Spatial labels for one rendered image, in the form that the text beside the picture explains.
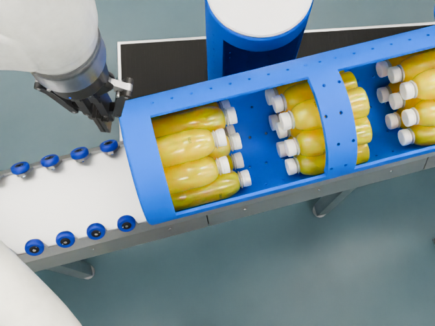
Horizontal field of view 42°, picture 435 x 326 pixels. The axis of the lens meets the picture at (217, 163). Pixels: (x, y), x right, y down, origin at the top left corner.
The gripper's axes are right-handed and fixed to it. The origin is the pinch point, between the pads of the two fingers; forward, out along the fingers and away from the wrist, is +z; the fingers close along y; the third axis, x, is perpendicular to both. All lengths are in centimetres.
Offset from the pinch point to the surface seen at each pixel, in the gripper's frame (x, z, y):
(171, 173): -0.8, 38.1, -7.7
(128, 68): -66, 137, 25
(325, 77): -22, 29, -38
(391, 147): -16, 52, -59
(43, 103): -52, 152, 63
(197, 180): -0.1, 39.0, -13.2
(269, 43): -40, 52, -27
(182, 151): -4.8, 34.0, -9.8
